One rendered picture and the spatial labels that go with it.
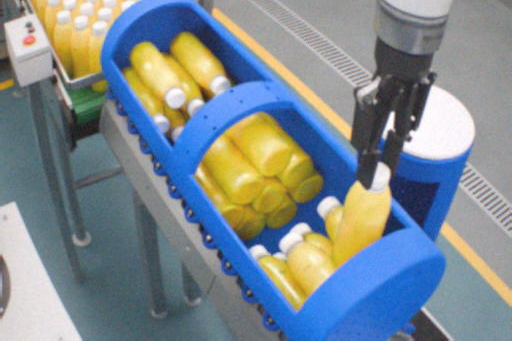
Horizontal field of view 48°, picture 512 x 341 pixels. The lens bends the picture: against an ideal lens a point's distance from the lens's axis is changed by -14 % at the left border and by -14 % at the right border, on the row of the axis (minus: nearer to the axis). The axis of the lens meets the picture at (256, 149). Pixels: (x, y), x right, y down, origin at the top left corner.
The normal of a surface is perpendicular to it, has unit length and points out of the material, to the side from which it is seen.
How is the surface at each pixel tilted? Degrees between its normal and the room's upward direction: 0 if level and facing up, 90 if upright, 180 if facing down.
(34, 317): 2
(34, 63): 90
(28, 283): 2
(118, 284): 0
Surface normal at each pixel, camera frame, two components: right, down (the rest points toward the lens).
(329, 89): 0.06, -0.73
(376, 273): -0.21, -0.60
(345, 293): -0.49, -0.37
